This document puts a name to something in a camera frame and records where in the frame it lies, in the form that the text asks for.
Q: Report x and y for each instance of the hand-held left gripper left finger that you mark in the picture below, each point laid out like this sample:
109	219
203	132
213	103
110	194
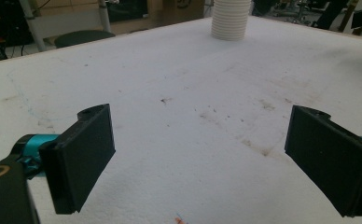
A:
78	161

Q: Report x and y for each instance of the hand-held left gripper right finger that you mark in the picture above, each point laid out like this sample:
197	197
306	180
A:
331	158

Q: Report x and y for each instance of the stack of white paper cups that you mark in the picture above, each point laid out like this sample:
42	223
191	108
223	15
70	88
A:
231	19

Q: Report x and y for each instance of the white metal stand pole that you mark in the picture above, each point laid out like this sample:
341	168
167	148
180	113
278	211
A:
32	25
104	15

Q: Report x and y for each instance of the brown cardboard box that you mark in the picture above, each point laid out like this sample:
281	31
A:
175	11

